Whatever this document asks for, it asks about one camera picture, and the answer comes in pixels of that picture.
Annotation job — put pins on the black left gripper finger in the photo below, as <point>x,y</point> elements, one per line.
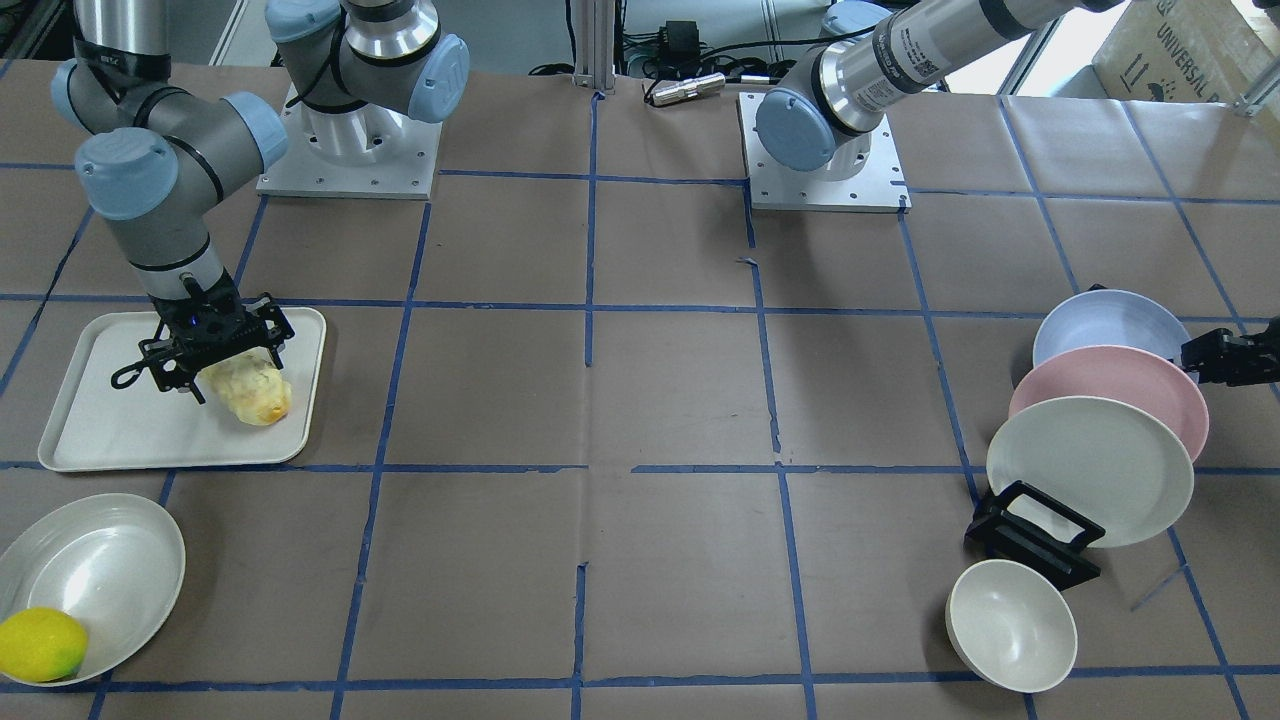
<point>1221,357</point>

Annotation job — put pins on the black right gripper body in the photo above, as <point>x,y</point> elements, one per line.
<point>214,322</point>

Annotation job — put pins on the bread piece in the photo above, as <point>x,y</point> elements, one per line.
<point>250,386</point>

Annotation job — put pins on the blue plate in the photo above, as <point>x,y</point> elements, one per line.
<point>1110,317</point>

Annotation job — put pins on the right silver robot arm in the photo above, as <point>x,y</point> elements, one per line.
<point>157,159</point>

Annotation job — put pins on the pink plate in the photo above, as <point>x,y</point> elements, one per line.
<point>1125,374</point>

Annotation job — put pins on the cream plate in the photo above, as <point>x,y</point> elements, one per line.
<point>1111,462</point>

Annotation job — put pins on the cream tray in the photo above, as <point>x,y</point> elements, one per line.
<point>94,427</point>

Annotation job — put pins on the cream oval dish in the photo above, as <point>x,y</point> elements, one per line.
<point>114,562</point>

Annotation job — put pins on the black dish rack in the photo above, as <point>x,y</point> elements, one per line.
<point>1022,540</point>

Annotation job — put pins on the yellow lemon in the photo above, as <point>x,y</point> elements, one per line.
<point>42,645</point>

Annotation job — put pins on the cardboard box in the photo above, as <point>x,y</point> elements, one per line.
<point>1186,51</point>

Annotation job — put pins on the cream bowl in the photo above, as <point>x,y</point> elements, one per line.
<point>1011,626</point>

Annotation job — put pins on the silver metal cylinder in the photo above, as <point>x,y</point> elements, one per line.
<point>685,90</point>

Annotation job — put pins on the black power adapter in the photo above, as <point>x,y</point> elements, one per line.
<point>678,42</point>

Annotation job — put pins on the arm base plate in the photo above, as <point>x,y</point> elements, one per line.
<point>370,153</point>
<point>865,174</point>

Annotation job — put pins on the aluminium frame post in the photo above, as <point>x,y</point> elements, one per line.
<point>595,26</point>

